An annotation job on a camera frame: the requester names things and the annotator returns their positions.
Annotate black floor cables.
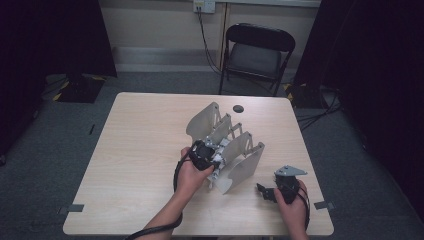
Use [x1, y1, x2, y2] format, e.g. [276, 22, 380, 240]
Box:
[294, 84, 343, 132]

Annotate person's right hand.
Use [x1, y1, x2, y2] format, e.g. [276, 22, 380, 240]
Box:
[272, 179, 311, 235]

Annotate black curtain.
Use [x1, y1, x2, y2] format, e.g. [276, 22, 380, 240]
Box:
[293, 0, 424, 214]
[0, 0, 118, 158]

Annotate grey tape strip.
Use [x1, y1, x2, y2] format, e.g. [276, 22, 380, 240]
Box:
[57, 203, 85, 215]
[313, 200, 335, 211]

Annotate person's left hand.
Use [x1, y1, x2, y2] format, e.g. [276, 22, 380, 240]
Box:
[173, 147, 216, 202]

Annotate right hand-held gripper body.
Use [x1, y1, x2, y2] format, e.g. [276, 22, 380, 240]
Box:
[273, 164, 309, 206]

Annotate white wall socket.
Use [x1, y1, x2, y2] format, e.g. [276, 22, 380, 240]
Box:
[193, 0, 217, 15]

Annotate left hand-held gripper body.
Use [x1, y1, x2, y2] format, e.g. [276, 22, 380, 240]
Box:
[188, 136, 220, 172]

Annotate white towel with black pattern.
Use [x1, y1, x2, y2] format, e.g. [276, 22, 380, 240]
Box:
[207, 138, 232, 190]

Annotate black stand base yellow tape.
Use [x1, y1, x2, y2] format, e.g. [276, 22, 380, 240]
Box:
[283, 81, 323, 110]
[52, 73, 107, 104]

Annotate black folding chair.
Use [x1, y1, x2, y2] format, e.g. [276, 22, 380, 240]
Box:
[218, 22, 297, 98]

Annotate hand-held gripper black cable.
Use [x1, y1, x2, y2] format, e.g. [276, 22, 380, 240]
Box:
[124, 145, 198, 240]
[297, 185, 312, 232]

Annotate left hand-held gripper black cable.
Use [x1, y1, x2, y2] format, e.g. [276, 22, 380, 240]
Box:
[124, 145, 198, 240]

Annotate grey expandable metal file rack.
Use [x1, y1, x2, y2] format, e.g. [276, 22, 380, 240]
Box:
[185, 101, 266, 196]

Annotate right hand-held gripper black cable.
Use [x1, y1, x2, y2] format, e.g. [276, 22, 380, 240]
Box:
[297, 185, 312, 232]

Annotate black cable from wall socket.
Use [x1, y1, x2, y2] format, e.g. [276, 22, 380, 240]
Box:
[197, 8, 223, 76]

